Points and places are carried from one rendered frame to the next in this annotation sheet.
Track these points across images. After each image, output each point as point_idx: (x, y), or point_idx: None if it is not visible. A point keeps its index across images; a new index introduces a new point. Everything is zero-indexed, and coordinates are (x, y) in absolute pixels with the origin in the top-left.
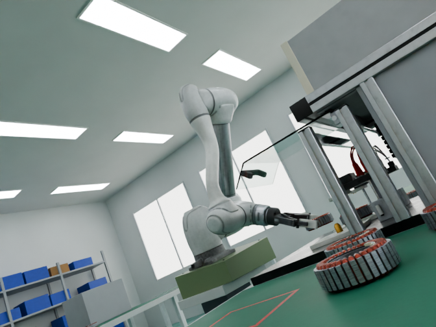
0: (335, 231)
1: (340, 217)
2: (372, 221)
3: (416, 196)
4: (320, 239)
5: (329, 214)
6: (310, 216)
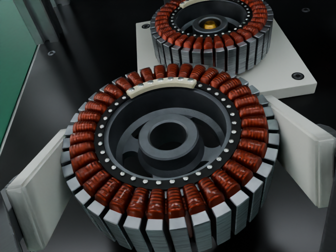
0: (314, 80)
1: (263, 36)
2: (326, 1)
3: (68, 7)
4: None
5: (179, 67)
6: (32, 195)
